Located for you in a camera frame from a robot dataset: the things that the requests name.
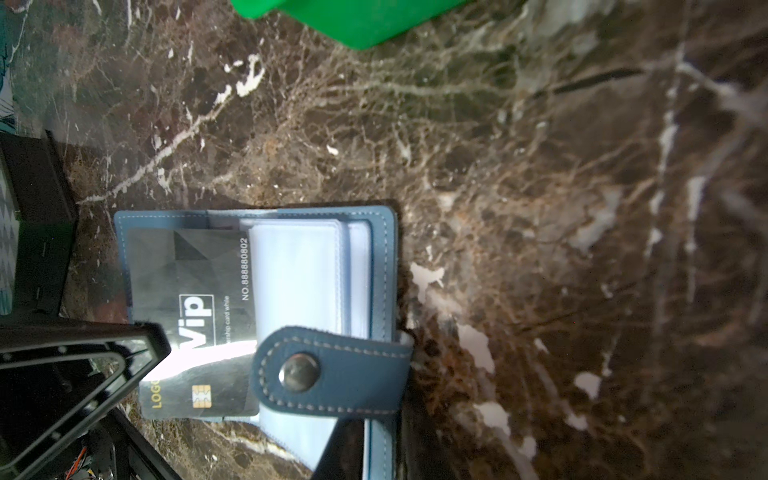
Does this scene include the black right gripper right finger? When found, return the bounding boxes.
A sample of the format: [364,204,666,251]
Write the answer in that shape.
[399,383,457,480]

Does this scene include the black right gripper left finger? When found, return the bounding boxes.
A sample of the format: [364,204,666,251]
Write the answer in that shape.
[311,419,365,480]

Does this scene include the black VIP credit card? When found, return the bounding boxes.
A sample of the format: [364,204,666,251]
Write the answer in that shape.
[125,228,259,420]

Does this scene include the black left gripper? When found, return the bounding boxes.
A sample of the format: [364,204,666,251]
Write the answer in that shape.
[1,132,171,370]

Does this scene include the blue leather card holder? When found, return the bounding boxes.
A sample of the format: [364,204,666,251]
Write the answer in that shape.
[114,205,413,479]

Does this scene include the green plastic card tray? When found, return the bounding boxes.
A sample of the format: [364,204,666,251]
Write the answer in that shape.
[232,0,463,50]

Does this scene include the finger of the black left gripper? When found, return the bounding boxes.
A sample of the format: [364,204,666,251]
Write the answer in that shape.
[1,353,161,479]

